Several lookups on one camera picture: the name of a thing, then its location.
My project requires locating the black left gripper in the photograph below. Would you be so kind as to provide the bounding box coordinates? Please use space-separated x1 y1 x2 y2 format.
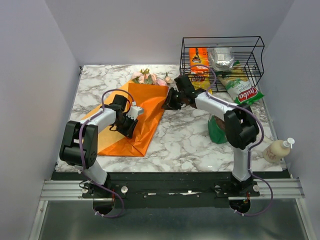
115 113 139 139

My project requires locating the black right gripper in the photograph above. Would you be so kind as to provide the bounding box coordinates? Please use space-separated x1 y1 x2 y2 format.
160 87 184 112

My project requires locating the orange wrapping paper sheet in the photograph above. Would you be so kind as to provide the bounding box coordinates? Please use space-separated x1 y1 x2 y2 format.
80 80 169 157

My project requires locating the pink fake flower bunch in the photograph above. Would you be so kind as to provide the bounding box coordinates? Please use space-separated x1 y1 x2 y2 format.
155 72 173 86

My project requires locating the green brown snack bag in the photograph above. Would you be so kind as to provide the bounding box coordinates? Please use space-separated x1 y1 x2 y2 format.
207 115 227 144

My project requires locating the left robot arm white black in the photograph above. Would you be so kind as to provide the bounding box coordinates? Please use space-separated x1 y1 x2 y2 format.
59 94 144 198

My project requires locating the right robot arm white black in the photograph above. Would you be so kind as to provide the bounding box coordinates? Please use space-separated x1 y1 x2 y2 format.
162 75 263 196

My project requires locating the yellow lays chip bag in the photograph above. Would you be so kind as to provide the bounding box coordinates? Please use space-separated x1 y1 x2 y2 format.
188 73 211 90

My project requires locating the orange razor package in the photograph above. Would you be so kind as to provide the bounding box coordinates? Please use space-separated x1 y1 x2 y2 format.
189 47 209 74

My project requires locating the silver foil packet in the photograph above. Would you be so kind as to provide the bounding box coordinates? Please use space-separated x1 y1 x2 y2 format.
208 47 235 72

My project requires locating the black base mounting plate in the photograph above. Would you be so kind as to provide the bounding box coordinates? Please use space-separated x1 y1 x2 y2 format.
51 171 293 209

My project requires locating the green white cassava chip bag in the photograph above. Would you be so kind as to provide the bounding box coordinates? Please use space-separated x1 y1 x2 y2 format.
216 61 264 105

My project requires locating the cream lotion pump bottle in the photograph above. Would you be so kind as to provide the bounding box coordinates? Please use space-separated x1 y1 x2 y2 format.
263 137 295 163

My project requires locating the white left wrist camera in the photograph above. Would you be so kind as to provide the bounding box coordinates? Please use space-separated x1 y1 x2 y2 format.
126 106 144 120

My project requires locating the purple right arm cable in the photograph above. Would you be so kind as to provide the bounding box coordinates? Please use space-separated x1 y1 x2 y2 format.
186 64 274 217

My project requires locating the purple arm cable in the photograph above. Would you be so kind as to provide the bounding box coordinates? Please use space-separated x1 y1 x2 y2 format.
186 64 274 217
78 89 137 218

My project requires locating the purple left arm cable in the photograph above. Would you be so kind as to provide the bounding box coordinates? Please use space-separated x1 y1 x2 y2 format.
78 89 137 218

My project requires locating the black wire basket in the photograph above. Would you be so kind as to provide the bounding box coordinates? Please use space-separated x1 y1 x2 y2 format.
179 36 265 92

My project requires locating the aluminium frame rail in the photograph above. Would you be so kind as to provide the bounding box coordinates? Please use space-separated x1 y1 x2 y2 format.
29 178 317 240

